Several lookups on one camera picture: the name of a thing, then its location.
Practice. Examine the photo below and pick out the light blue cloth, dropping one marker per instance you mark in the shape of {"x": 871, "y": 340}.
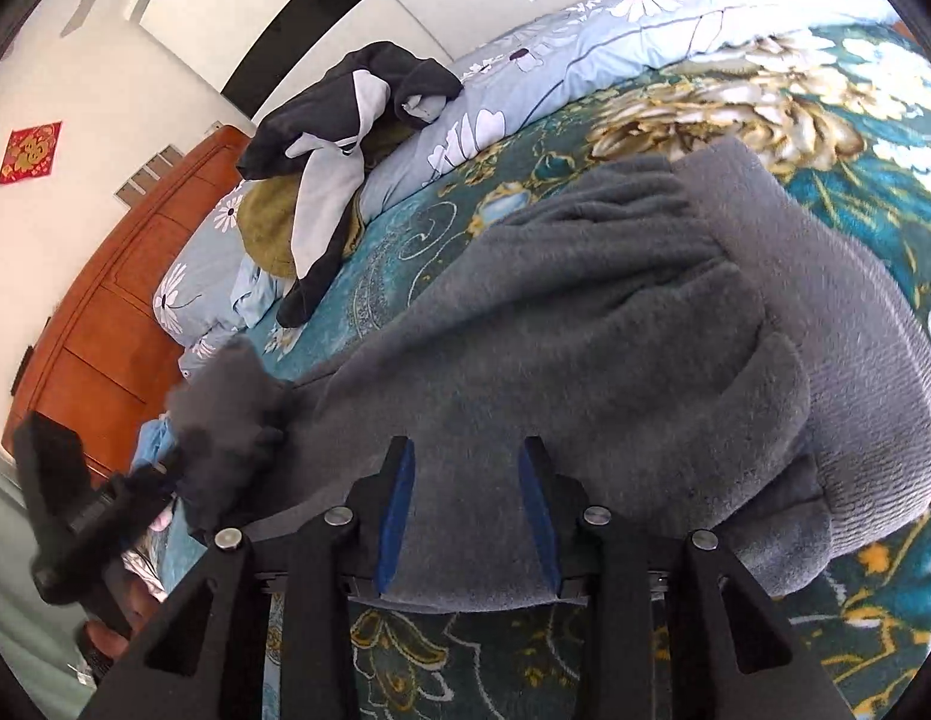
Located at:
{"x": 255, "y": 300}

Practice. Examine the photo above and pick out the grey fleece garment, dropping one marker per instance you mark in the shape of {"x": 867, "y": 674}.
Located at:
{"x": 585, "y": 352}

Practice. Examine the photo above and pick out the blue floral quilt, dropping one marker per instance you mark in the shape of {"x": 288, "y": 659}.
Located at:
{"x": 585, "y": 45}

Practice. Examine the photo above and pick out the grey wall switch panel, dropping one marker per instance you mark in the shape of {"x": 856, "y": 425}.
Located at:
{"x": 148, "y": 176}

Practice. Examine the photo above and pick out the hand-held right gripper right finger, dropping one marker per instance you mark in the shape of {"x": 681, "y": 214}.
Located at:
{"x": 536, "y": 517}

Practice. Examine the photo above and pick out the teal floral blanket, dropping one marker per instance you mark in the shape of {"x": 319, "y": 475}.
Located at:
{"x": 848, "y": 165}

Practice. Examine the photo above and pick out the folded blue cloth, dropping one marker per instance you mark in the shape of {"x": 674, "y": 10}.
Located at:
{"x": 150, "y": 442}

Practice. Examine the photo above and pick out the person's pale green clothing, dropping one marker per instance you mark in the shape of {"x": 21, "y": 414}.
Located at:
{"x": 22, "y": 637}

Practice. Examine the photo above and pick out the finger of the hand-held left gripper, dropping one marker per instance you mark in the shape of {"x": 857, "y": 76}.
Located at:
{"x": 156, "y": 476}

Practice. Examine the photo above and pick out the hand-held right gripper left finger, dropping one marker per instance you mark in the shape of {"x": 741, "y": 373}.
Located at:
{"x": 398, "y": 517}

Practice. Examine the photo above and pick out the black object on headboard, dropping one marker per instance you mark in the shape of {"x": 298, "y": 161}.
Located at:
{"x": 22, "y": 371}

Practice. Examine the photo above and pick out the wooden bed headboard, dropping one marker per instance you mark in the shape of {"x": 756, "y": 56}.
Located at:
{"x": 97, "y": 330}

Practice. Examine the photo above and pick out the person's left hand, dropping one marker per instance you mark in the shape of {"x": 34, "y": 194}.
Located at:
{"x": 146, "y": 604}

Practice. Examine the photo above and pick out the olive green garment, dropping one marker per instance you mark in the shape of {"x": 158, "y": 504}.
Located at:
{"x": 266, "y": 232}

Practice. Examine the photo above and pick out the red wall decoration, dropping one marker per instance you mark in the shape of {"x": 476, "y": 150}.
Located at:
{"x": 28, "y": 152}

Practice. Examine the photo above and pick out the black and white garment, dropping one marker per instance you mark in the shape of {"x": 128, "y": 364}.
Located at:
{"x": 300, "y": 127}

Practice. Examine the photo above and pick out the white wardrobe with black stripe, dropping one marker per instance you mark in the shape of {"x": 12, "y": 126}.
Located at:
{"x": 225, "y": 0}

